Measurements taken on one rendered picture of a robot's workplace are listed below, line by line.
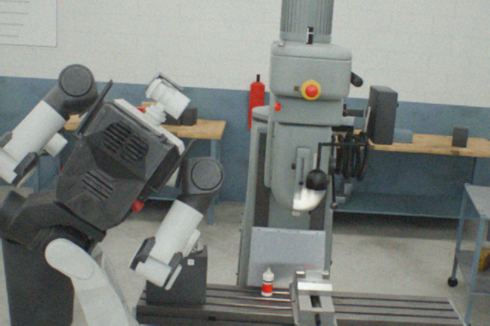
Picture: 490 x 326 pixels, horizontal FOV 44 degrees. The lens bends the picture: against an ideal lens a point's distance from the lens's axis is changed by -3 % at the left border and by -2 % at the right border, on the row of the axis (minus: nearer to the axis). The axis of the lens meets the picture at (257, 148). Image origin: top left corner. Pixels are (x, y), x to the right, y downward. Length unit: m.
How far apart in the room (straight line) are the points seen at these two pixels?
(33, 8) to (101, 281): 5.22
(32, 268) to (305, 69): 2.37
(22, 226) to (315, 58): 0.99
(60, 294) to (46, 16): 3.55
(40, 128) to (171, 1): 4.80
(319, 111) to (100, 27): 4.72
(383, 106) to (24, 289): 2.43
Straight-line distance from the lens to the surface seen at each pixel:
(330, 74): 1.94
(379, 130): 2.42
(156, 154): 1.54
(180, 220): 1.67
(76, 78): 1.68
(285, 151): 2.11
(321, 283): 2.30
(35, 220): 1.75
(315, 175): 2.00
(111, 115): 1.56
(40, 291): 3.89
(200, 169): 1.64
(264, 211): 2.64
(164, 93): 1.72
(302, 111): 2.04
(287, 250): 2.65
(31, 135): 1.71
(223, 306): 2.32
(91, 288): 1.80
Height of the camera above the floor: 1.98
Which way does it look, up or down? 12 degrees down
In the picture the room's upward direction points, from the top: 4 degrees clockwise
